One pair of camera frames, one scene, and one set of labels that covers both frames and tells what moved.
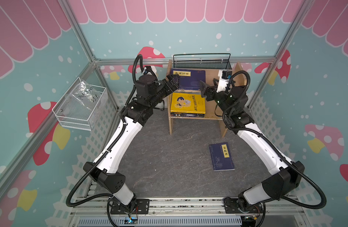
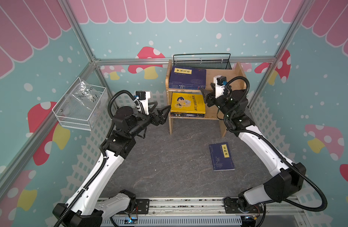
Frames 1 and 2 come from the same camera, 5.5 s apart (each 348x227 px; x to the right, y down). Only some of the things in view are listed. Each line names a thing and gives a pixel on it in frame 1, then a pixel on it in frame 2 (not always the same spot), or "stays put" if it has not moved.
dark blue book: [221, 157] stays put
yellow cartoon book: [187, 103] stays put
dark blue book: [189, 79] stays put
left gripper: [175, 85] -> [161, 119]
